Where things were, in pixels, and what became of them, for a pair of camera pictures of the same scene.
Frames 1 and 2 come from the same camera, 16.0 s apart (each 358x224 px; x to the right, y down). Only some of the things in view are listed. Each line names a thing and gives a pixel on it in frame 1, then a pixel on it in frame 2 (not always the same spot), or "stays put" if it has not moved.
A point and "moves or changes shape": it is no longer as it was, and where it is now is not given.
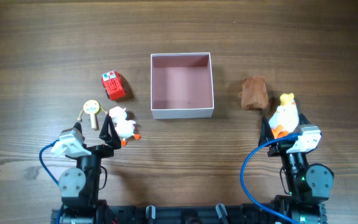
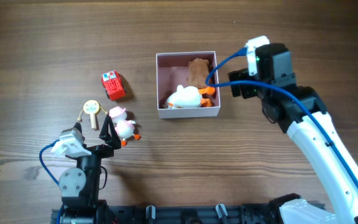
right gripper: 282,149 -> 239,83
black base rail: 189,214 stays put
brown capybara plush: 253,94 moves or changes shape
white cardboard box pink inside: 181,86 moves or changes shape
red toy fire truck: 113,84 stays put
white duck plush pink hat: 124,127 stays put
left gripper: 112,141 stays put
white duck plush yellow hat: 286,119 moves or changes shape
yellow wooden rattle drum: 91,107 stays put
